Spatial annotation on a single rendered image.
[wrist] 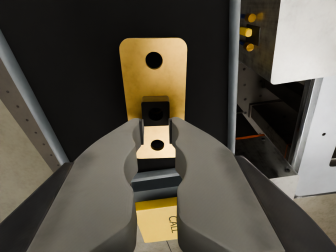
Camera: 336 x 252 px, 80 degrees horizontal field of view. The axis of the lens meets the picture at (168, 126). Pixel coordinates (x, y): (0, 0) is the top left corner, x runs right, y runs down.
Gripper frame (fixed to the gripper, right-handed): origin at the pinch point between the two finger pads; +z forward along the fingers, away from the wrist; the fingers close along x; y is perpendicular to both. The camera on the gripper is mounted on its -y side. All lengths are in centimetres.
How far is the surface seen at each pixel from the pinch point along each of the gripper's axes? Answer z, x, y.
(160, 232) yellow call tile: 2.6, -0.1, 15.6
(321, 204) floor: 117, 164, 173
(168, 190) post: 4.7, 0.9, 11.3
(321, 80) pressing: 18.2, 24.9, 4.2
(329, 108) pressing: 18.5, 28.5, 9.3
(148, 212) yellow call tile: 2.7, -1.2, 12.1
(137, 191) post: 4.7, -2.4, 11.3
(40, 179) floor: 119, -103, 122
